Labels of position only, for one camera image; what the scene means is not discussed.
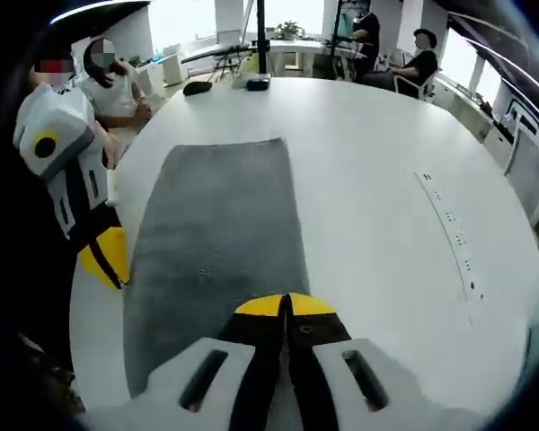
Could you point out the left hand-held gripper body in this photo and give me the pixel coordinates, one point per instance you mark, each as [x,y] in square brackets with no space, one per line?
[63,121]

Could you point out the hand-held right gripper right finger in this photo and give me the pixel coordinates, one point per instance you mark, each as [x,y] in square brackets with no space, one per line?
[341,404]

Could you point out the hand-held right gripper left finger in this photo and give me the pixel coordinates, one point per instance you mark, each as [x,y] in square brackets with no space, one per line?
[170,404]

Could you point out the grey towel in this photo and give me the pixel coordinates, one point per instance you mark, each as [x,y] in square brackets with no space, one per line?
[215,215]

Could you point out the person's left hand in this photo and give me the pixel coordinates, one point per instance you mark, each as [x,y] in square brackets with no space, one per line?
[110,148]

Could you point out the black oval object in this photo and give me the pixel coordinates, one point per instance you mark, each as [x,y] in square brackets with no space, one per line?
[197,88]

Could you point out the small potted plant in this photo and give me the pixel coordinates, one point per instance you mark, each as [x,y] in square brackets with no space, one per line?
[288,30]

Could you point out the white office desk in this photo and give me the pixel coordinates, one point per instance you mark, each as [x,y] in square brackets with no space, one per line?
[305,47]

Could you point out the black equipment stand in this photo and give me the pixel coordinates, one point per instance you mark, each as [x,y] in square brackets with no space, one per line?
[337,40]

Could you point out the white mesh office chair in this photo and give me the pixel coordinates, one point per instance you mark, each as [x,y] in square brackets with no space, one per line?
[527,170]

